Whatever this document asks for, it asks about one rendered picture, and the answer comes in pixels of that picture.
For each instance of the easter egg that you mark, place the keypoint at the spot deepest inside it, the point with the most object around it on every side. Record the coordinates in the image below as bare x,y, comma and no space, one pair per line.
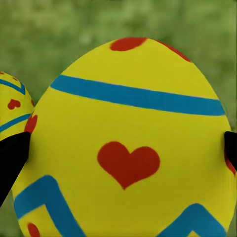
16,106
127,142

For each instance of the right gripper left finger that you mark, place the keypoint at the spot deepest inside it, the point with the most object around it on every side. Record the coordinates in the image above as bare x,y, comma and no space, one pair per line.
13,155

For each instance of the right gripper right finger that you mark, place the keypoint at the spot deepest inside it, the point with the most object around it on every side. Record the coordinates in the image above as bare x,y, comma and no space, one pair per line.
231,147

